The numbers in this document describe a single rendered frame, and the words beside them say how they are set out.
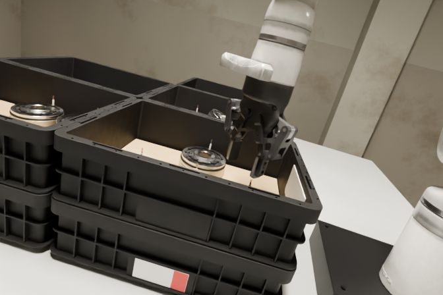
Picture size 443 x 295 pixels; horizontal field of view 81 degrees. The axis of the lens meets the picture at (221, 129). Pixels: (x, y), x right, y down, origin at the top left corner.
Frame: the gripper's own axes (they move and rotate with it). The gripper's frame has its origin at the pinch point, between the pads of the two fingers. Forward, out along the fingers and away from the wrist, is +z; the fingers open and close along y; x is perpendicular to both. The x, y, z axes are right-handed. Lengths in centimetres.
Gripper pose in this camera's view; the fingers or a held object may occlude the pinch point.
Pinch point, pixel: (244, 160)
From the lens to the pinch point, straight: 44.5
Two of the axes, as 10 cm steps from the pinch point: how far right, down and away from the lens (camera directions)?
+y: -6.0, -3.9, 6.9
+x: -7.6, 0.1, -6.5
